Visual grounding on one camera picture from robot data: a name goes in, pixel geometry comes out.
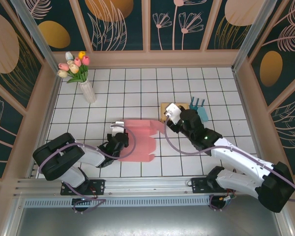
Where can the grey metal sheet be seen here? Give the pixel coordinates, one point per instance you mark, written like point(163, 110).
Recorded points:
point(147, 221)

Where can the aluminium mounting rail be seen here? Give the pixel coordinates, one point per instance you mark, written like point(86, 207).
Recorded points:
point(147, 184)

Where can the pink paper box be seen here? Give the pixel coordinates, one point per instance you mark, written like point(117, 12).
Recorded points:
point(145, 145)

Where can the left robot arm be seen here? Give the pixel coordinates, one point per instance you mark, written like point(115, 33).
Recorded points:
point(56, 157)

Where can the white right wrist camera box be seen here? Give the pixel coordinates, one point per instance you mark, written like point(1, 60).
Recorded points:
point(173, 110)

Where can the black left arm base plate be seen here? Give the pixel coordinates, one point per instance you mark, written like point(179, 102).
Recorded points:
point(98, 186)

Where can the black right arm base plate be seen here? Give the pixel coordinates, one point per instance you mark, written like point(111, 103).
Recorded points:
point(199, 185)

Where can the artificial tulip bouquet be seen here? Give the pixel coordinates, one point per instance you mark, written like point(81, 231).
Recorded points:
point(75, 67)

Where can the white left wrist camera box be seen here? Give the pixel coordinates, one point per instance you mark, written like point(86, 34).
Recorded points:
point(118, 129)

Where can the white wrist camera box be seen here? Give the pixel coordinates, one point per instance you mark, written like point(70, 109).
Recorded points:
point(173, 110)
point(118, 129)

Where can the white ribbed vase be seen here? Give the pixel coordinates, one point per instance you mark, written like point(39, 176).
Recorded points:
point(88, 92)

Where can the light blue garden trowel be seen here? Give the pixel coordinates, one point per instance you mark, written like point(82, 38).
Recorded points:
point(203, 114)

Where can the yellow paper box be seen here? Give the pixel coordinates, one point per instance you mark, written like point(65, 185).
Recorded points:
point(162, 110)

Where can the aluminium frame post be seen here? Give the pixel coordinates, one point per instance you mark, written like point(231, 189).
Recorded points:
point(34, 32)
point(255, 34)

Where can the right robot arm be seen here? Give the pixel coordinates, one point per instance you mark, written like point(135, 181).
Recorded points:
point(241, 157)

